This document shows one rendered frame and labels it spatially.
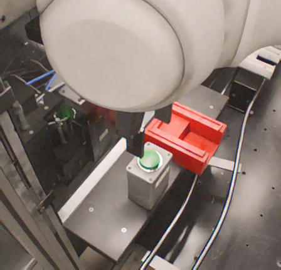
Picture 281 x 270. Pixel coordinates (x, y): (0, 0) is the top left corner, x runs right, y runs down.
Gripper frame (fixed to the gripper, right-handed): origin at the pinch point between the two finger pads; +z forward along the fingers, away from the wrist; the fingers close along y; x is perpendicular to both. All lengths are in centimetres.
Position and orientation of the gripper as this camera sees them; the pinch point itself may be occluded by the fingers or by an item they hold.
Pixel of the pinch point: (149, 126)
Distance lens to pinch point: 54.5
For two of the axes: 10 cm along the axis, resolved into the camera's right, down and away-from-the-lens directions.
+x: 8.4, 4.3, -3.3
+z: -0.1, 6.3, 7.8
